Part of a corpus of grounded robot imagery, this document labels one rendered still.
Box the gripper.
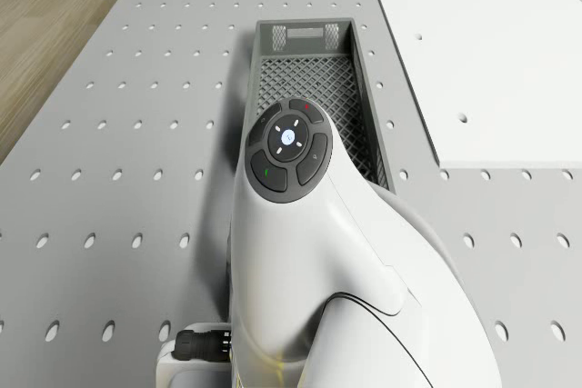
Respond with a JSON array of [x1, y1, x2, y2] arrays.
[[156, 322, 234, 388]]

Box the dark grey basket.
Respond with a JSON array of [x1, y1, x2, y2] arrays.
[[245, 18, 396, 194]]

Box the white board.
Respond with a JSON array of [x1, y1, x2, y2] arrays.
[[361, 0, 582, 169]]

